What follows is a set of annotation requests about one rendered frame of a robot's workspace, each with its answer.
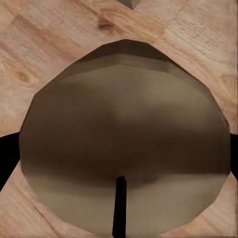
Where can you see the pillar candle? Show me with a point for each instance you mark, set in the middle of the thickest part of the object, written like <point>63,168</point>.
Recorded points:
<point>125,143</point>

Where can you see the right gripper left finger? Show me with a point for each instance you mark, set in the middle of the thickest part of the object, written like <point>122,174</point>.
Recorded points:
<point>9,156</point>

